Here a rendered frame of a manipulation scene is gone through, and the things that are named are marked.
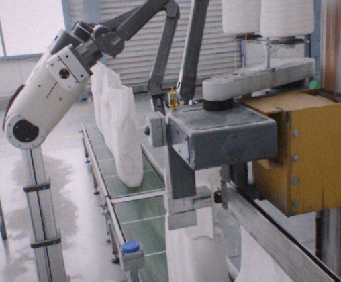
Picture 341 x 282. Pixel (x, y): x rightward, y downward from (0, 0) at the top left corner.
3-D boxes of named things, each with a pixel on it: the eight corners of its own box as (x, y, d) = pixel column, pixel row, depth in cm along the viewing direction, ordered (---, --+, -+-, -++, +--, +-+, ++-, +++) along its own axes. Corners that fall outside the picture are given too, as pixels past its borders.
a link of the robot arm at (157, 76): (169, 12, 224) (167, 1, 213) (181, 15, 223) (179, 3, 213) (148, 97, 216) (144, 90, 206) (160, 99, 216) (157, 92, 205)
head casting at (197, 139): (166, 191, 149) (158, 101, 140) (237, 179, 154) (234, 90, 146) (195, 233, 121) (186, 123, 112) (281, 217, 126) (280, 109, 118)
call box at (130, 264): (119, 260, 166) (117, 245, 164) (141, 256, 167) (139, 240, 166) (123, 272, 158) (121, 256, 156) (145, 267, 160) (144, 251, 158)
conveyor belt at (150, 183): (86, 133, 527) (85, 125, 524) (120, 128, 535) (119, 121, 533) (113, 211, 320) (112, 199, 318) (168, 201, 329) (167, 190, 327)
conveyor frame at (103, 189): (82, 134, 526) (80, 123, 522) (124, 129, 537) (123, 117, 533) (108, 217, 315) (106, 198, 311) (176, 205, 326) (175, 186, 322)
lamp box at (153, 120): (147, 142, 143) (144, 113, 140) (161, 139, 144) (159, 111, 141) (152, 148, 136) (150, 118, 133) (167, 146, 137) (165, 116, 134)
